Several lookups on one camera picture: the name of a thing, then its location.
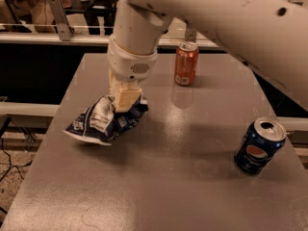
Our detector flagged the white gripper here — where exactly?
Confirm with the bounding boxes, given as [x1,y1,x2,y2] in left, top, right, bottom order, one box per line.
[107,35,158,113]

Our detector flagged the blue chip bag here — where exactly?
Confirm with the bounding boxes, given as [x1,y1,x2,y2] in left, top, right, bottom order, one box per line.
[64,95,148,145]

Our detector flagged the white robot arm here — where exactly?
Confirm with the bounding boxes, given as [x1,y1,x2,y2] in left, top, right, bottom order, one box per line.
[108,0,308,111]

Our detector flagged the orange soda can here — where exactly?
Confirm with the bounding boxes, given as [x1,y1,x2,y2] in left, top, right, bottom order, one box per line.
[174,41,199,86]

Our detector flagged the blue pepsi can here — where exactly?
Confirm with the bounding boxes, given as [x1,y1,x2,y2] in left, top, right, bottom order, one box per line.
[234,116,287,175]

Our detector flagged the dark background desk and chair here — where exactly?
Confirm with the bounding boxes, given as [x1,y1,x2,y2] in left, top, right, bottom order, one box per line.
[65,0,117,36]

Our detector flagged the grey side shelf left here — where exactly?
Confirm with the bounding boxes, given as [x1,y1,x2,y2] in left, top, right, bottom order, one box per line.
[0,102,59,129]

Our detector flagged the metal railing with glass panel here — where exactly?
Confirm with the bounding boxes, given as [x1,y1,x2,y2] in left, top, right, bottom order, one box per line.
[0,0,308,53]

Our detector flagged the left metal railing bracket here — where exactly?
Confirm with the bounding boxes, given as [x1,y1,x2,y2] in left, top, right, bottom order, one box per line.
[46,0,73,41]

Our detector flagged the metal railing bracket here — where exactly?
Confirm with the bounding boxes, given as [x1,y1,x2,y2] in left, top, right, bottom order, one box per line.
[185,24,197,42]
[46,0,73,41]

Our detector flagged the middle metal railing bracket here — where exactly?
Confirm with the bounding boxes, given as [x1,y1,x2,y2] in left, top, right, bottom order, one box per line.
[185,24,197,42]

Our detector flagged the black floor cables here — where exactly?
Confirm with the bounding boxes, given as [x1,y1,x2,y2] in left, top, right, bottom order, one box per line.
[0,138,34,217]

